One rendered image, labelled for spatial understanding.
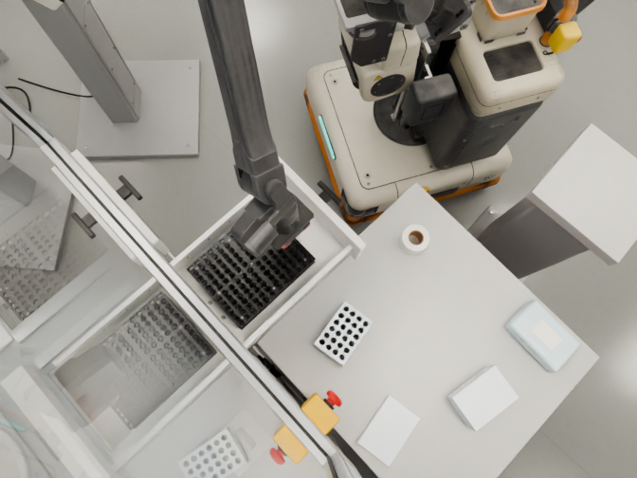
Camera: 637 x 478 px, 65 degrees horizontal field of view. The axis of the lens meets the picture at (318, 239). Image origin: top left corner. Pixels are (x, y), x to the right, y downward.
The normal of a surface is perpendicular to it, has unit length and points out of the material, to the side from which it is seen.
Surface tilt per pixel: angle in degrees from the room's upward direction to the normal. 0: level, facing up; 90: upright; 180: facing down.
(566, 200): 0
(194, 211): 0
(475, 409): 0
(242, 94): 55
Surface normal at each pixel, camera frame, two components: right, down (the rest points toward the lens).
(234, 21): 0.68, 0.37
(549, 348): 0.04, -0.25
